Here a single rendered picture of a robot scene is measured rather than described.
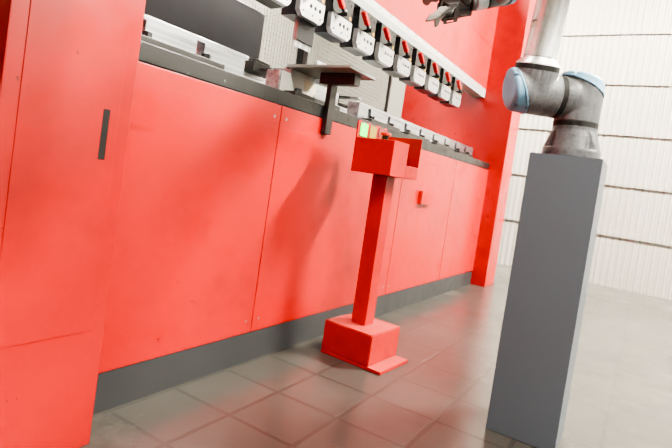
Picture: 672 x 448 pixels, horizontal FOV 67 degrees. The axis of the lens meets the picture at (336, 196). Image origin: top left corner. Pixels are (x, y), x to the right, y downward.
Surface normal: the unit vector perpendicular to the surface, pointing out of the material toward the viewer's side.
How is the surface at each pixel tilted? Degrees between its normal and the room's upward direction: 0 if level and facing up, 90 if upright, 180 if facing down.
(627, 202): 90
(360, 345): 90
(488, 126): 90
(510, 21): 90
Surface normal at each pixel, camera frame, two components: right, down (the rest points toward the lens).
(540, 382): -0.52, -0.04
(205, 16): 0.84, 0.15
